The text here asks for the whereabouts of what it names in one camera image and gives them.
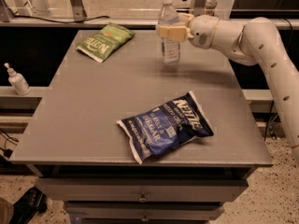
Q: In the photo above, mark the white pump dispenser bottle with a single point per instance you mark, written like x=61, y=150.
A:
x=17, y=81

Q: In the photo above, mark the metal frame leg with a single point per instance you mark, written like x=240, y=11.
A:
x=79, y=12

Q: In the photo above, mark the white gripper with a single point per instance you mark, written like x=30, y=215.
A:
x=202, y=30

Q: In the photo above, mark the grey drawer cabinet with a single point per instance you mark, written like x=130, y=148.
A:
x=143, y=201

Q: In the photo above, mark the clear plastic water bottle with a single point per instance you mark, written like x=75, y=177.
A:
x=170, y=49

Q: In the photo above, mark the blue Kettle chips bag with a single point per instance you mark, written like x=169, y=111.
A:
x=166, y=127

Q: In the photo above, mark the green Kettle chips bag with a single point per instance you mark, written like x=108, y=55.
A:
x=103, y=43

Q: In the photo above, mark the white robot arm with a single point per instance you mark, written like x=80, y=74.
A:
x=256, y=42

